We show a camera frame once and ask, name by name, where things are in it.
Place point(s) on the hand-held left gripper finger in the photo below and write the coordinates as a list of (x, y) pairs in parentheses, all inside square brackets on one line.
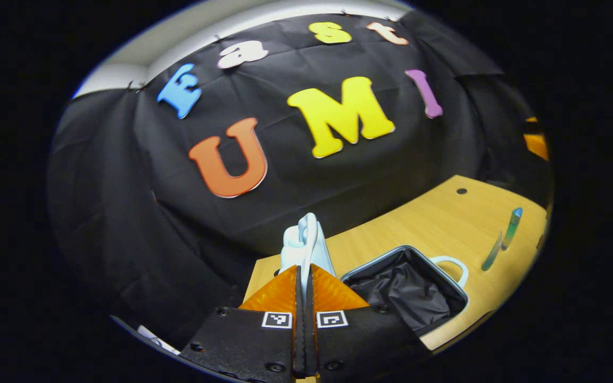
[(299, 340), (310, 340)]

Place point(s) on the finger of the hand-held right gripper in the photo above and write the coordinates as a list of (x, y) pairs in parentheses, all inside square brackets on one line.
[(538, 146)]

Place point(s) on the green tube with blue cap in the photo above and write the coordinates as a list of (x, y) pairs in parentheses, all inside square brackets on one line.
[(511, 229)]

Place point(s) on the light blue suitcase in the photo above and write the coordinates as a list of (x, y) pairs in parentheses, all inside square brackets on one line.
[(402, 298)]

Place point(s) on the white tube with blue cap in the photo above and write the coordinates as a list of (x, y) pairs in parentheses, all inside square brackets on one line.
[(493, 252)]

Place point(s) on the white printed poster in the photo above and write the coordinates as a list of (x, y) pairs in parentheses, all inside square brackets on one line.
[(157, 340)]

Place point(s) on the black backdrop cloth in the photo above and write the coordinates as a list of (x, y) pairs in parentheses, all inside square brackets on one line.
[(125, 213)]

